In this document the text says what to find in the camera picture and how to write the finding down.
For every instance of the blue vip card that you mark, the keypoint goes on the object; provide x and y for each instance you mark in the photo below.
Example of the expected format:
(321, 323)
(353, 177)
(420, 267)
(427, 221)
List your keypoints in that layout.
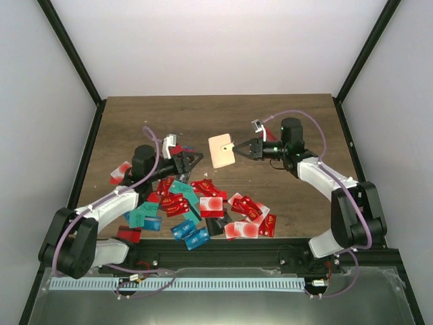
(197, 238)
(182, 230)

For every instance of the red white circle card bottom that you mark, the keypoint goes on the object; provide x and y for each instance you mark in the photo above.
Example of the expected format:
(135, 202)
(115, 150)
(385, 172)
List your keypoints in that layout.
(241, 229)

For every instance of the black frame post left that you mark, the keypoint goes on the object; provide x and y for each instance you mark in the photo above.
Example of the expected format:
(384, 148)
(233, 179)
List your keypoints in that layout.
(66, 42)

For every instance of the red gold VIP card right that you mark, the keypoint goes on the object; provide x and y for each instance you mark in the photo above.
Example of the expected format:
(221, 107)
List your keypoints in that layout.
(246, 206)

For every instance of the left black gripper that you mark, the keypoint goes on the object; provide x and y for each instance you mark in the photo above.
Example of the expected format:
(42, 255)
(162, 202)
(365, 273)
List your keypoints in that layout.
(186, 163)

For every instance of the teal vip card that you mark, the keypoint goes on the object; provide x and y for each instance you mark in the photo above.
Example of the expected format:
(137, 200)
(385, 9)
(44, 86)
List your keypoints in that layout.
(186, 190)
(137, 216)

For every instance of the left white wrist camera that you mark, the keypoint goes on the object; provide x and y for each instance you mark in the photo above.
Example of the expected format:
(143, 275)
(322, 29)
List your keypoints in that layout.
(170, 141)

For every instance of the red gold card top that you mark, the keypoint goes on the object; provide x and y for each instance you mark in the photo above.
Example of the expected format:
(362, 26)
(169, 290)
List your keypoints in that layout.
(205, 187)

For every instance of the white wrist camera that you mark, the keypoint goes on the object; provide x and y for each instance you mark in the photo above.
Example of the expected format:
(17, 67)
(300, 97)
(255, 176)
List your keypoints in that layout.
(257, 125)
(170, 141)

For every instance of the teal VIP card lower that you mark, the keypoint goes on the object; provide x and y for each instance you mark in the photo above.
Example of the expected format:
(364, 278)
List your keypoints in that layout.
(137, 216)

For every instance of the black frame post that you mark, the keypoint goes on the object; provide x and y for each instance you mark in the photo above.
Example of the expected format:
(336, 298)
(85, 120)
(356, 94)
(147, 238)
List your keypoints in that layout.
(66, 42)
(369, 45)

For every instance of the red stripe card back left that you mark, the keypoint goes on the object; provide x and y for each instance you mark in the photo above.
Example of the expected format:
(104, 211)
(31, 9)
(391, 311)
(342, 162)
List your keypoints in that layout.
(175, 150)

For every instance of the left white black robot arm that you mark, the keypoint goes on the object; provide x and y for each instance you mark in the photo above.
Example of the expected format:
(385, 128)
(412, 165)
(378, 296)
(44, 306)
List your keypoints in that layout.
(108, 206)

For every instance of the red gold VIP card centre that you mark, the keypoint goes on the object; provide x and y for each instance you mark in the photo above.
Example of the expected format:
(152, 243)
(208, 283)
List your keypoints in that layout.
(174, 204)

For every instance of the teal VIP card upper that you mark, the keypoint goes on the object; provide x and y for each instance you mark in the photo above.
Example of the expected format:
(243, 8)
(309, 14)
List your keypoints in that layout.
(186, 190)

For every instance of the light blue slotted cable duct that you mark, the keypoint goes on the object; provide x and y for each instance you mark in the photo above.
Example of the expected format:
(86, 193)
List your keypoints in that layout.
(182, 284)

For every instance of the black frame post right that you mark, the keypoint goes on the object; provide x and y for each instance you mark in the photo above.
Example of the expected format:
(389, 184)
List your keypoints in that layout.
(369, 45)

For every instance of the red white circle card centre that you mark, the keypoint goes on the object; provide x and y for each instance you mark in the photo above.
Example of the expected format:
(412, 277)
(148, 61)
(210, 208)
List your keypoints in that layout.
(211, 207)

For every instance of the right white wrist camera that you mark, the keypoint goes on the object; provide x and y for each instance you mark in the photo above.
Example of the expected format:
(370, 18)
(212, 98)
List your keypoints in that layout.
(257, 125)

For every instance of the red white circle card left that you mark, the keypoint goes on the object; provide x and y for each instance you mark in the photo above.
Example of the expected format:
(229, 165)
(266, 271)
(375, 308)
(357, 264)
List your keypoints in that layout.
(118, 174)

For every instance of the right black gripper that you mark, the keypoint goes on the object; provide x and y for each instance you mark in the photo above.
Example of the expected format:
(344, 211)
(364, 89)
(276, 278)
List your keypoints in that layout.
(256, 147)

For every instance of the black card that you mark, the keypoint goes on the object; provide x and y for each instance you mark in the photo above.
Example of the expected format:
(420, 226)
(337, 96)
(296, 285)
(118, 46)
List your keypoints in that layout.
(216, 226)

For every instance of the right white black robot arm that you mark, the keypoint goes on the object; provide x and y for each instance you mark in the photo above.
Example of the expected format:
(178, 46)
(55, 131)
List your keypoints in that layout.
(357, 217)

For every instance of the blue chip card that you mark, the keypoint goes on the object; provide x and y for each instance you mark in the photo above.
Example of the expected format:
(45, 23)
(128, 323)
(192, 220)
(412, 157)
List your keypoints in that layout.
(152, 223)

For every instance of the black aluminium front rail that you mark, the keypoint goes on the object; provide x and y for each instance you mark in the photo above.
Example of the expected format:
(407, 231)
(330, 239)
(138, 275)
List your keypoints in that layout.
(292, 256)

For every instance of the red gold vip card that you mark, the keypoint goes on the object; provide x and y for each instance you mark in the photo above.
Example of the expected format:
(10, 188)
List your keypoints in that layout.
(174, 204)
(246, 206)

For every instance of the red white circle card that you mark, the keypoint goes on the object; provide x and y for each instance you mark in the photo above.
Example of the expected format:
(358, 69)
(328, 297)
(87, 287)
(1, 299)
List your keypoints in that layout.
(211, 207)
(118, 174)
(241, 229)

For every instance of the red card lone back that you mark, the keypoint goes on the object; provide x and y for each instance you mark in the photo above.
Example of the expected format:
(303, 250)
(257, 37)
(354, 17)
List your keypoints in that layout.
(270, 136)

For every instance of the dark red stripe card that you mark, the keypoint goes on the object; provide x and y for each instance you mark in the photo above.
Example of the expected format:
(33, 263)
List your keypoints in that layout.
(129, 234)

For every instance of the red card far right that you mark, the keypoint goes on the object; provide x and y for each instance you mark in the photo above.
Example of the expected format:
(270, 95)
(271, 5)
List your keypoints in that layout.
(267, 227)

